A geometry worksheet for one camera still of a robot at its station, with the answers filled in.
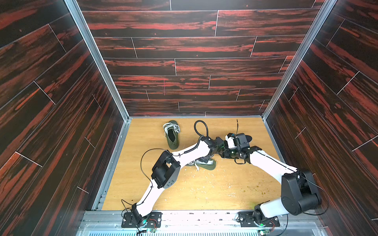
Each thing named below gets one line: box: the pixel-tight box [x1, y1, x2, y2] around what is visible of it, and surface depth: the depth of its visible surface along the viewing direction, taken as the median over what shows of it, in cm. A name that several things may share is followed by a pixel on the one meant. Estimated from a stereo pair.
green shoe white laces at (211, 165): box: [185, 157, 217, 171], surface depth 90 cm
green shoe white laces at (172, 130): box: [162, 119, 181, 150], surface depth 104 cm
